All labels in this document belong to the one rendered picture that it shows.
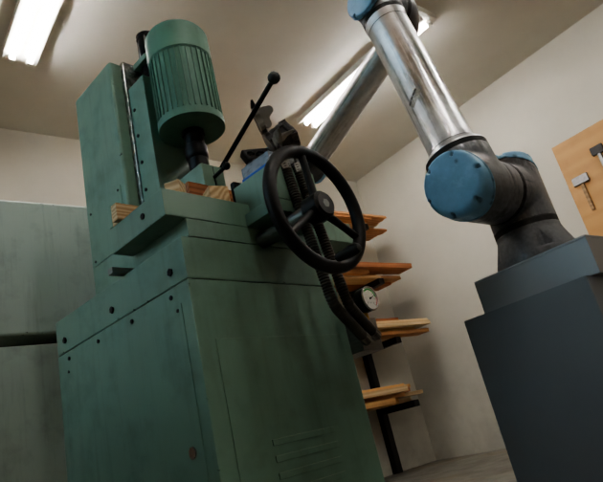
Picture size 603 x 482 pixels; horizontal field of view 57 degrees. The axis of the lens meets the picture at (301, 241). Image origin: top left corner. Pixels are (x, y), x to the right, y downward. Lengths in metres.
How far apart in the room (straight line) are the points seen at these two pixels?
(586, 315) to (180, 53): 1.15
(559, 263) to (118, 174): 1.12
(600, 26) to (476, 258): 1.88
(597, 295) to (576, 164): 3.22
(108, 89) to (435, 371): 3.95
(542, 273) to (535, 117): 3.41
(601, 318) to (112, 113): 1.32
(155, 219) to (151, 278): 0.13
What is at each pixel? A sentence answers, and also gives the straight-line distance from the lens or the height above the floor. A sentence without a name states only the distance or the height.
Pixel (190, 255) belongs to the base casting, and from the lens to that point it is 1.11.
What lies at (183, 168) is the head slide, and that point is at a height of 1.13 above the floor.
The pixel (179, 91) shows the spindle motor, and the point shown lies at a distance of 1.51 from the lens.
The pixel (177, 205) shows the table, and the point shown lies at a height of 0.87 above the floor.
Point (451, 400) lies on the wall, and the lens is 5.01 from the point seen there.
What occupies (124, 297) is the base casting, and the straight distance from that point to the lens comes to 1.28.
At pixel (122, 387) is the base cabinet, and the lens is 1.28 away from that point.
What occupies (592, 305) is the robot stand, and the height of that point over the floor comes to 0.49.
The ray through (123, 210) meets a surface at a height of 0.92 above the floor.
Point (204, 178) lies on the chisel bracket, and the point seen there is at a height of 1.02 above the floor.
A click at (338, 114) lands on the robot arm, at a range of 1.79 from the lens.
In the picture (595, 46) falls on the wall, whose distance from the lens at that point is 4.58.
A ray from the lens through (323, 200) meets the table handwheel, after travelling 1.13.
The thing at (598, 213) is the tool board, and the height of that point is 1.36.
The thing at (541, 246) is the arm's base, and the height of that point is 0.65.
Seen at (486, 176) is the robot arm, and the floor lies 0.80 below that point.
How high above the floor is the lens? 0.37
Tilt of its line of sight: 20 degrees up
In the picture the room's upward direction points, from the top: 14 degrees counter-clockwise
